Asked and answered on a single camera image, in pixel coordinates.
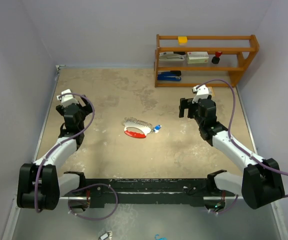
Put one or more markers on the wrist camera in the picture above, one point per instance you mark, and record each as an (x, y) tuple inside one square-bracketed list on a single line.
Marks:
[(201, 92), (66, 98)]

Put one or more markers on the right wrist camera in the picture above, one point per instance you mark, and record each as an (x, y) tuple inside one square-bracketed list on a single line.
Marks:
[(201, 92)]

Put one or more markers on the blue stapler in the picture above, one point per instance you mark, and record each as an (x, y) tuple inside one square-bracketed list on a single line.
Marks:
[(173, 76)]

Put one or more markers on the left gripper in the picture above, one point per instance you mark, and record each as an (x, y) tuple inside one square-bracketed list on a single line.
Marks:
[(86, 109)]

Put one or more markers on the red black stamp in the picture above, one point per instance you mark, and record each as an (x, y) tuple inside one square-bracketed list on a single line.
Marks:
[(216, 58)]

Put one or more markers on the wooden shelf rack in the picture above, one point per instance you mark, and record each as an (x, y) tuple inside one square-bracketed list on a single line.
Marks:
[(238, 52)]

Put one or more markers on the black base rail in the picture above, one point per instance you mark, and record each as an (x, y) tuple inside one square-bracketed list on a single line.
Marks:
[(98, 192)]

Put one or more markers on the white stapler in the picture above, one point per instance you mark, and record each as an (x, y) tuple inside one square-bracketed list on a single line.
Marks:
[(172, 56)]

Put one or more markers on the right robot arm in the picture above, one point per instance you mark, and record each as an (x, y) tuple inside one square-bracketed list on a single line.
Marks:
[(261, 182)]

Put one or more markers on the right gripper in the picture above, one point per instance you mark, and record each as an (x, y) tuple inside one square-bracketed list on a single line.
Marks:
[(185, 104)]

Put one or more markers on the brown envelope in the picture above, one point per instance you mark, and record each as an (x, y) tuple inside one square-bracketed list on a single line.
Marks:
[(211, 91)]

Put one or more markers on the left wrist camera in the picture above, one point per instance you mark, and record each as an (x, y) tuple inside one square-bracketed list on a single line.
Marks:
[(66, 98)]

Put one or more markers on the yellow block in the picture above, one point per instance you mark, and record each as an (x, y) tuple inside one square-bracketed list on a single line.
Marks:
[(182, 40)]

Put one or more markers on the white cardboard box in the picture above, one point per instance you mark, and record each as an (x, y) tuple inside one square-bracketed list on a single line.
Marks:
[(197, 57)]

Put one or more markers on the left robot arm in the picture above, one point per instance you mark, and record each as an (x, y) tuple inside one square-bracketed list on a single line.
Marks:
[(39, 186)]

